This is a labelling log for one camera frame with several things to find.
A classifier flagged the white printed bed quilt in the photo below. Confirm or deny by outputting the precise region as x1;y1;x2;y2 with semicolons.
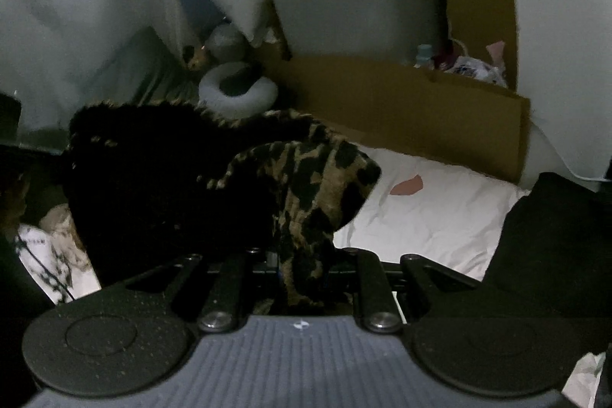
16;148;526;303

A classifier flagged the patterned plastic bag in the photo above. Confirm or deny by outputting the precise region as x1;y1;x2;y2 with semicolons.
446;41;508;89

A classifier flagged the brown cardboard sheet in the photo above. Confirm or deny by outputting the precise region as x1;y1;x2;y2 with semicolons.
265;56;530;183

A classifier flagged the plastic water bottle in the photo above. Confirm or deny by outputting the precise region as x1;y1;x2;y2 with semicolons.
415;44;435;69

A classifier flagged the grey neck pillow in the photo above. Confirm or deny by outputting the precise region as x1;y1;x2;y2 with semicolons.
198;62;278;119

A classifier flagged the leopard print garment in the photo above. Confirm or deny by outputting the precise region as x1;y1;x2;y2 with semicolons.
64;101;382;310

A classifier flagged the black clothing pile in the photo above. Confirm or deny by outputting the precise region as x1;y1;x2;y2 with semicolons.
482;172;611;353

